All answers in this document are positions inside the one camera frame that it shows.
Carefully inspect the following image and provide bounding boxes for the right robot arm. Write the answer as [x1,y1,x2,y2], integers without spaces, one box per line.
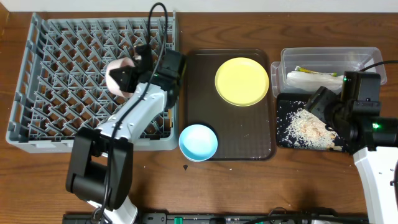
[305,71,397,223]

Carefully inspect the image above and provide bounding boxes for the white napkin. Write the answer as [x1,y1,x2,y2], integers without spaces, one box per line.
[286,71,344,91]

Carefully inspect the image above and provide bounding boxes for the grey plastic dish rack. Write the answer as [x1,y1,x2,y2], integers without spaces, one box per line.
[6,14,178,153]

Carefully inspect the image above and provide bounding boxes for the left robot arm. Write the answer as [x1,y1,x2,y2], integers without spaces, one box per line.
[66,50,186,223]

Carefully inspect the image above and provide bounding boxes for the dark brown serving tray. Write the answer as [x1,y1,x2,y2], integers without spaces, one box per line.
[184,49,277,161]

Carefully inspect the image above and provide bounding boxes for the clear plastic waste bin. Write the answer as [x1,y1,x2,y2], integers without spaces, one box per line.
[271,47,383,96]

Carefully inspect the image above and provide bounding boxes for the yellow green snack wrapper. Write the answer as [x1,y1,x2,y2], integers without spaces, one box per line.
[295,66,338,77]

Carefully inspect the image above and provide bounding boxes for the yellow round plate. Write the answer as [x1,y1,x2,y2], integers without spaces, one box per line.
[215,57,270,107]

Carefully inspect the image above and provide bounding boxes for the light blue bowl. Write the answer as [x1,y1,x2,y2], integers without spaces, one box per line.
[178,124,218,162]

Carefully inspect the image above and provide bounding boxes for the white pink bowl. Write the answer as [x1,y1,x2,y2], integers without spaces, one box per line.
[105,58,134,98]

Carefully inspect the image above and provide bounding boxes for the black equipment rail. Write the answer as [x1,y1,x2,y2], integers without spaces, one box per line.
[62,205,369,224]

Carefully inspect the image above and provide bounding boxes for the black waste tray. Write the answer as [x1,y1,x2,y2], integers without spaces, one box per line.
[275,92,355,152]

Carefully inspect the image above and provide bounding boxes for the spilled rice food scraps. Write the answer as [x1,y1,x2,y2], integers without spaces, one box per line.
[278,99,346,152]

